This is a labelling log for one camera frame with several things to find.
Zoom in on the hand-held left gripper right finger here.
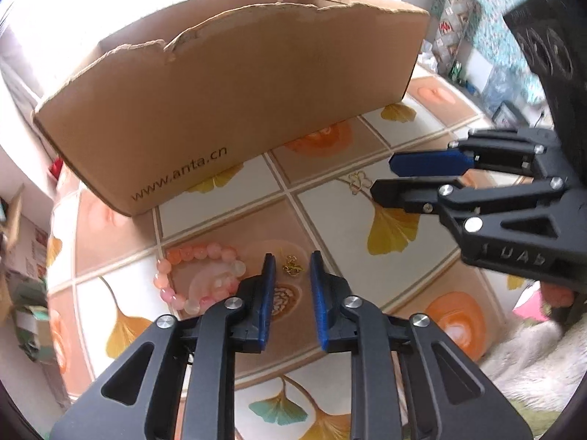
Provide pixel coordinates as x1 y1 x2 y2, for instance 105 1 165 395
309 250 535 440

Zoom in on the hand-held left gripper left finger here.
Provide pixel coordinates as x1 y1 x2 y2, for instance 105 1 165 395
50 253 278 440

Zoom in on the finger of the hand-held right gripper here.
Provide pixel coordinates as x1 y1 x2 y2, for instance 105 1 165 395
389 127 558 179
369 175 576 250

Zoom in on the pink bead bracelet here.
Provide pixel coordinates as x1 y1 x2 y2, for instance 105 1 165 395
155 243 248 316

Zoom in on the brown cardboard box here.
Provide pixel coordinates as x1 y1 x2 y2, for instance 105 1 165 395
32 0 431 218

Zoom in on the black box device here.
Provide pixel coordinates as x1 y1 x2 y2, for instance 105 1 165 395
493 103 528 125

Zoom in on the patterned paper roll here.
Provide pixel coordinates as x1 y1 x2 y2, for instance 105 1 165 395
435 0 478 76

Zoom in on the small green carton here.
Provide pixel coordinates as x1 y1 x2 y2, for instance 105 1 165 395
11 302 53 363

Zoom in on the green shaggy rug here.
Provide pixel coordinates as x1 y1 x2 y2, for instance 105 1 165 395
509 399 565 440

